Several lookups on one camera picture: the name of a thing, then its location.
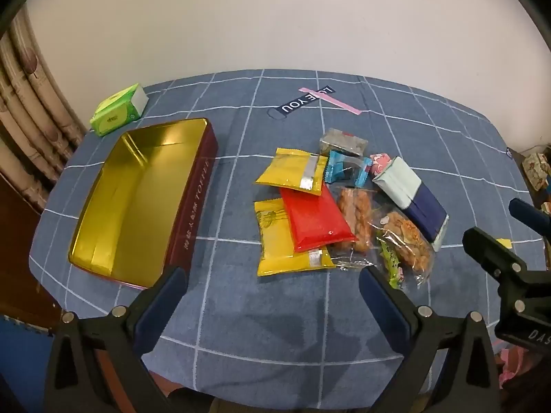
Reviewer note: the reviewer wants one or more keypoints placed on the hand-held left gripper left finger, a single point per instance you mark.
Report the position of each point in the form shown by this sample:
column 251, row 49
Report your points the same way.
column 165, row 297

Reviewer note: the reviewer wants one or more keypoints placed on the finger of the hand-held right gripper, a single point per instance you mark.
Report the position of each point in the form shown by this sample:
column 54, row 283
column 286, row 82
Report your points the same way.
column 527, row 213
column 486, row 245

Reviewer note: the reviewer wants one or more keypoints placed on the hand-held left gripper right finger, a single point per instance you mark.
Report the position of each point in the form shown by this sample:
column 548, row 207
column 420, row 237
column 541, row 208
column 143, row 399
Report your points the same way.
column 379, row 297

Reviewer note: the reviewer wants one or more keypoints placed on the small green snack packet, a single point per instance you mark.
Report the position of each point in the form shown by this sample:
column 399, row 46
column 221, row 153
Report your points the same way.
column 392, row 264

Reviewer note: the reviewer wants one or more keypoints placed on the clear nut packet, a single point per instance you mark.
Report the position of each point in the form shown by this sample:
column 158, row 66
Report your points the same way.
column 407, row 241

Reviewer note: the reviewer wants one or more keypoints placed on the fried dough twist packet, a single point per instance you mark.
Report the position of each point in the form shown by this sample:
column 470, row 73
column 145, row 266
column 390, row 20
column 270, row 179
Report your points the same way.
column 357, row 215

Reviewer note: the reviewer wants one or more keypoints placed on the pale green navy packet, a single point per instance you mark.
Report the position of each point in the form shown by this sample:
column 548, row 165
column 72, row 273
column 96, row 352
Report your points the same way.
column 409, row 193

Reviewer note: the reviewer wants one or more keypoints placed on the red tin box gold inside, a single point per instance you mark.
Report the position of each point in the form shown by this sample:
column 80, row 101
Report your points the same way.
column 129, row 206

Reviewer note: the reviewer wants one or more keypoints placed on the red snack packet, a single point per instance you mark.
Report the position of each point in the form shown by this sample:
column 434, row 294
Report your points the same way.
column 316, row 219

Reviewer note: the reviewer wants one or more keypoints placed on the printed yellow snack packet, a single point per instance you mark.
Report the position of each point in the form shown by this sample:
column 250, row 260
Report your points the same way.
column 275, row 241

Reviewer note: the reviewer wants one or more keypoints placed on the pink candy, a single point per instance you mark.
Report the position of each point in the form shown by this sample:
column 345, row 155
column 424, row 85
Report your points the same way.
column 379, row 163

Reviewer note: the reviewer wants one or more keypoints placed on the blue candy packet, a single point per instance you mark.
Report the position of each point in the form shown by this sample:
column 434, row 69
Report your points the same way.
column 344, row 167

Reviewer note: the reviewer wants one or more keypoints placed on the plain yellow snack packet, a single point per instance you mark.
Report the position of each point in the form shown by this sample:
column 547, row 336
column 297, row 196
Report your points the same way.
column 288, row 172

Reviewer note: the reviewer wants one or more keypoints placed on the grey silver snack packet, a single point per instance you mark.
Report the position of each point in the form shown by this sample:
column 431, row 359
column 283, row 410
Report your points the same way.
column 344, row 142

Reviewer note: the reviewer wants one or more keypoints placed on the pink cloth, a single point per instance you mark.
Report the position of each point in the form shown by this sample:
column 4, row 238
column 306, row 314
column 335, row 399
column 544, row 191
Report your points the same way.
column 516, row 365

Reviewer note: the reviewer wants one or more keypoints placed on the floral patterned box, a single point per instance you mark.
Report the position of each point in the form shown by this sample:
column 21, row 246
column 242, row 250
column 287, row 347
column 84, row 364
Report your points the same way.
column 538, row 170

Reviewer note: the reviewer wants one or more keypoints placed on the blue checked blanket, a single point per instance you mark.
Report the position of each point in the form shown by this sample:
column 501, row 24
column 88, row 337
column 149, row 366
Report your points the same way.
column 249, row 322

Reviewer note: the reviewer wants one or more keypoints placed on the brown wooden door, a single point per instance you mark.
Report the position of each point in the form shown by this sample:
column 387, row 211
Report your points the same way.
column 17, row 258

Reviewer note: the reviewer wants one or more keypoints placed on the blue foam mat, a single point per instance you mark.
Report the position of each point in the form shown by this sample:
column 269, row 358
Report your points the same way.
column 21, row 361

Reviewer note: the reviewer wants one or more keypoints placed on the green tissue pack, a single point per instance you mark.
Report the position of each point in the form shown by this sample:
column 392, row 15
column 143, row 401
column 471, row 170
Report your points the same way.
column 116, row 112

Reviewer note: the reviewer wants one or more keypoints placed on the beige patterned curtain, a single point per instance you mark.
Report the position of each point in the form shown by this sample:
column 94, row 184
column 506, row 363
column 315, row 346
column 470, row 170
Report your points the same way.
column 30, row 107

